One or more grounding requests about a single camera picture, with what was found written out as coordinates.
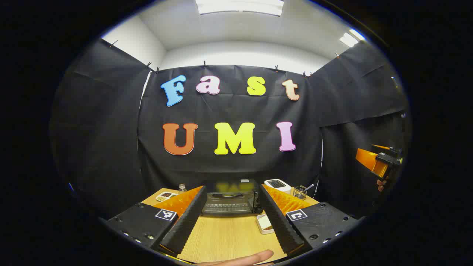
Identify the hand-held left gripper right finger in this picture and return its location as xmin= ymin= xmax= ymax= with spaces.
xmin=259 ymin=184 xmax=361 ymax=257

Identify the small ceiling light panel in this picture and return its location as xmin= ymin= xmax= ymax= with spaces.
xmin=339 ymin=29 xmax=366 ymax=48

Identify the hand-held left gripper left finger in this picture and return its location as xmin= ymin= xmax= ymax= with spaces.
xmin=107 ymin=185 xmax=207 ymax=257

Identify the white rectangular tray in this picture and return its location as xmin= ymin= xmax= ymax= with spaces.
xmin=256 ymin=214 xmax=275 ymax=235

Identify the black electric oven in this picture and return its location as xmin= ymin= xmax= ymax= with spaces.
xmin=201 ymin=180 xmax=263 ymax=216

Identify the black backdrop cloth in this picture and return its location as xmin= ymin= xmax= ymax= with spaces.
xmin=50 ymin=39 xmax=411 ymax=222

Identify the white toaster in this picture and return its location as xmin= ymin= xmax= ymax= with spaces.
xmin=264 ymin=179 xmax=292 ymax=194

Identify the large ceiling light panel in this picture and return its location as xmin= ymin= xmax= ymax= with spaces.
xmin=195 ymin=0 xmax=284 ymax=16

